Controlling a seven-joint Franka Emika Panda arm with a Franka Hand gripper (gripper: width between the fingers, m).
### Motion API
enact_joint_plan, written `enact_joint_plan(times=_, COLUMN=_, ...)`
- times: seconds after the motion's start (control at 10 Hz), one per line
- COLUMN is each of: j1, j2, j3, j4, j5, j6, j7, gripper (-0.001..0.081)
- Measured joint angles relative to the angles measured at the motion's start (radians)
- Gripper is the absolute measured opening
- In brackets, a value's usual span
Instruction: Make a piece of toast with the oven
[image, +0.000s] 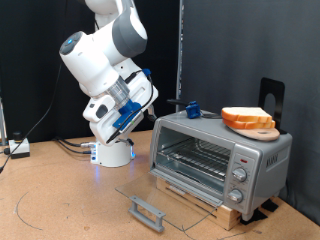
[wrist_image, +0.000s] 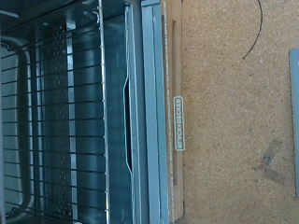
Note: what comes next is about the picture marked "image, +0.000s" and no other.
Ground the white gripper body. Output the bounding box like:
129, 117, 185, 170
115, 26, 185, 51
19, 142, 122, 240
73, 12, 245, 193
89, 71, 159, 147

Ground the metal spatula with blue grip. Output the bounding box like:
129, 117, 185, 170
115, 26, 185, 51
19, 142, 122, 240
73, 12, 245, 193
167, 97, 224, 120

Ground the silver oven knob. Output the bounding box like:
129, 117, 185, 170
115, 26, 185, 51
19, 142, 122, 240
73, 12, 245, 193
232, 166, 248, 183
227, 188, 244, 204

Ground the silver toaster oven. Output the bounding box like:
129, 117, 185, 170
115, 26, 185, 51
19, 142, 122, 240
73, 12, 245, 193
148, 109, 294, 222

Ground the tall metal pole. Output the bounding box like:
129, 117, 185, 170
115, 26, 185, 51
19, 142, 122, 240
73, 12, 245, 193
175, 0, 185, 113

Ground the grey curtain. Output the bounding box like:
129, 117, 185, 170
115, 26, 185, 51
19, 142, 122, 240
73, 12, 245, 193
181, 0, 320, 226

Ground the white box with black button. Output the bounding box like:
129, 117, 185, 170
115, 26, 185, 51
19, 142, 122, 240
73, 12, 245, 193
8, 131, 31, 160

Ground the round wooden cutting board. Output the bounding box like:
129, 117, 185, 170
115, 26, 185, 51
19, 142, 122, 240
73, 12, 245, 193
229, 125, 281, 142

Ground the black metal bookend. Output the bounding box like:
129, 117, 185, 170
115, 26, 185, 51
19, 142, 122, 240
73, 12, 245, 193
258, 77, 288, 135

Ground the black curtain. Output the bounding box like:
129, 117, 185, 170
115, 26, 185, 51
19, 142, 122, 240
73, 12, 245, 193
0, 0, 181, 145

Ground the wooden slatted block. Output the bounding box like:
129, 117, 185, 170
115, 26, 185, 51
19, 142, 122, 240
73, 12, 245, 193
155, 175, 243, 232

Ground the black foam pad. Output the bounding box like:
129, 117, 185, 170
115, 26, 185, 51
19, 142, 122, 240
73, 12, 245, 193
239, 208, 269, 226
261, 198, 280, 213

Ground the black camera cable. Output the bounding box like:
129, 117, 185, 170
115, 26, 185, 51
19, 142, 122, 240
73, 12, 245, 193
106, 69, 155, 144

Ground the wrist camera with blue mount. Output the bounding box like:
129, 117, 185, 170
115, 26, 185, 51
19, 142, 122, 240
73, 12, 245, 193
112, 99, 145, 132

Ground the black base cable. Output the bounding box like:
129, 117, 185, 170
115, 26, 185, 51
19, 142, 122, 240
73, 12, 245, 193
54, 139, 94, 155
53, 135, 98, 149

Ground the wire oven rack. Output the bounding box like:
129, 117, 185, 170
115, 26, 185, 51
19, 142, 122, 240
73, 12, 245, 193
155, 137, 232, 184

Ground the long black cable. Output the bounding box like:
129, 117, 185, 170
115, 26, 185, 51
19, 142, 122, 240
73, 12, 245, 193
0, 0, 69, 174

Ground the short metal post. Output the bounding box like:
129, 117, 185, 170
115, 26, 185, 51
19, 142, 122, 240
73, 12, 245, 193
0, 96, 8, 147

